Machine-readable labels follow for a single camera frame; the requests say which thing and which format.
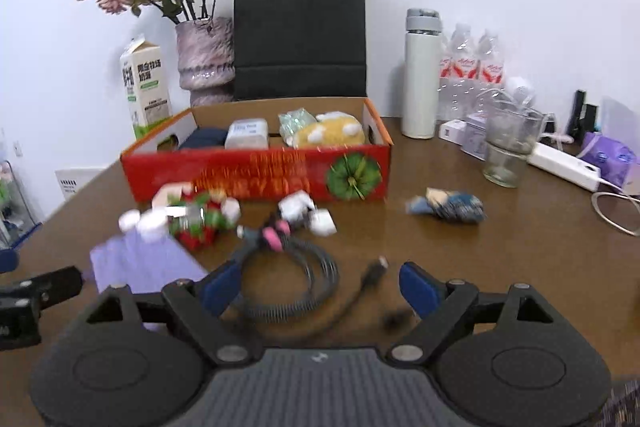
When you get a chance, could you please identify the purple knitted pouch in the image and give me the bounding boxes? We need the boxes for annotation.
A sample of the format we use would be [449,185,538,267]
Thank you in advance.
[90,230,207,294]

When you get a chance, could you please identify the blue wrapper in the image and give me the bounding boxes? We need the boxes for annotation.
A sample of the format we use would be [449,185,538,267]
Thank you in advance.
[406,187,486,225]

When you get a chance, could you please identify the grey cable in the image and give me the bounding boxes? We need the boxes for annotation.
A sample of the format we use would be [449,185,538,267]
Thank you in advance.
[234,225,392,333]

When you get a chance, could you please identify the white tissue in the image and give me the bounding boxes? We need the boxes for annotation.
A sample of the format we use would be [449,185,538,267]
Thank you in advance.
[278,191,316,223]

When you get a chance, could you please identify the white oval case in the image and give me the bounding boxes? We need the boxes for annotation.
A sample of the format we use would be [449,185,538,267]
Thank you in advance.
[308,208,337,237]

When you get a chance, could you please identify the white paper box on floor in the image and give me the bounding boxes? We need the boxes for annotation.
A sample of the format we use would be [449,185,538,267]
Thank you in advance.
[54,167,104,200]

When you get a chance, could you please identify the navy blue cloth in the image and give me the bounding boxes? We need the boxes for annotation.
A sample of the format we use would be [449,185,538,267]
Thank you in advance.
[179,128,228,150]

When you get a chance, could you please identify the white tissue pack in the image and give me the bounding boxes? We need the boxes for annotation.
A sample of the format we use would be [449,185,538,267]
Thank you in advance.
[224,118,269,150]

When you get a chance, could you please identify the lavender small box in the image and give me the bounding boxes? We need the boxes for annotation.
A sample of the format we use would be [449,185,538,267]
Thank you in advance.
[461,113,487,160]

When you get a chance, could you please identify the white charger block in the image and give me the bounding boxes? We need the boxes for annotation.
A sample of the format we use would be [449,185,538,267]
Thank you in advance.
[438,119,466,145]

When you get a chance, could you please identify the red cardboard box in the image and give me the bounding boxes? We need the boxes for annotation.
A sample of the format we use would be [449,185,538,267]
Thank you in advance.
[120,98,393,202]

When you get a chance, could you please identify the white thermos bottle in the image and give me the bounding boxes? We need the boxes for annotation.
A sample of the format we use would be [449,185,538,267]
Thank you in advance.
[401,8,442,140]

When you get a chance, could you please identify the green mesh packet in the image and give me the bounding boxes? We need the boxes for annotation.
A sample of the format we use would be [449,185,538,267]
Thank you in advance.
[278,108,317,146]

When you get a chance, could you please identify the clear glass cup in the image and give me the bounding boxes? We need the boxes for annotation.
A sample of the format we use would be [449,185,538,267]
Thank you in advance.
[483,101,544,188]

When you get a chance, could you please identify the white power strip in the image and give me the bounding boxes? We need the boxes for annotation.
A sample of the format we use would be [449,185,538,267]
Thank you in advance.
[527,143,601,193]

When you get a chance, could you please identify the yellow plush toy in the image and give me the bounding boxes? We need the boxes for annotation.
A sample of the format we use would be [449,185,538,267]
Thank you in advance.
[291,112,366,148]

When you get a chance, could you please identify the left water bottle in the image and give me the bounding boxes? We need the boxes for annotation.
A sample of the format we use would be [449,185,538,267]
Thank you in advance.
[437,23,477,122]

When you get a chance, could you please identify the water bottle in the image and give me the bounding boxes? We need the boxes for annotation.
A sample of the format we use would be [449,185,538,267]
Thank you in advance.
[474,29,504,112]
[437,23,477,122]

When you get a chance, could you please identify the white round lamp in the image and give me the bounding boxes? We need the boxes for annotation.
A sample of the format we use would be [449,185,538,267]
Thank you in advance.
[504,76,536,107]

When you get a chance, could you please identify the milk carton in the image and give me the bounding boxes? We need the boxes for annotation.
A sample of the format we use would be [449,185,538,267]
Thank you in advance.
[120,36,171,139]

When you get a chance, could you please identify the right water bottle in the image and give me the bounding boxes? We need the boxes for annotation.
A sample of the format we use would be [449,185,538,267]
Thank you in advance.
[474,29,504,112]

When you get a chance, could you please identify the purple tissue package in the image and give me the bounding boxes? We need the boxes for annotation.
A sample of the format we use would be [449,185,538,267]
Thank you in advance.
[578,132,640,195]

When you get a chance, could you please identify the black small bottles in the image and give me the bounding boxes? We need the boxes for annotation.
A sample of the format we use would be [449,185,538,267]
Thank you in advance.
[566,90,598,145]

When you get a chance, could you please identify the marbled purple vase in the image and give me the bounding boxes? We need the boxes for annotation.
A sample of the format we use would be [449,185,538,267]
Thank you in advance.
[176,17,235,106]

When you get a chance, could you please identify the black paper bag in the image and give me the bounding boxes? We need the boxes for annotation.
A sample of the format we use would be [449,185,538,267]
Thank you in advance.
[233,0,367,101]

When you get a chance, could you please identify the wire shelf rack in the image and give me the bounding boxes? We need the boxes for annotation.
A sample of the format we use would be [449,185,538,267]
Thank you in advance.
[0,160,40,249]

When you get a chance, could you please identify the white cable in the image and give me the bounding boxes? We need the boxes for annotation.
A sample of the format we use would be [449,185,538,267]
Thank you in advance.
[590,175,640,237]

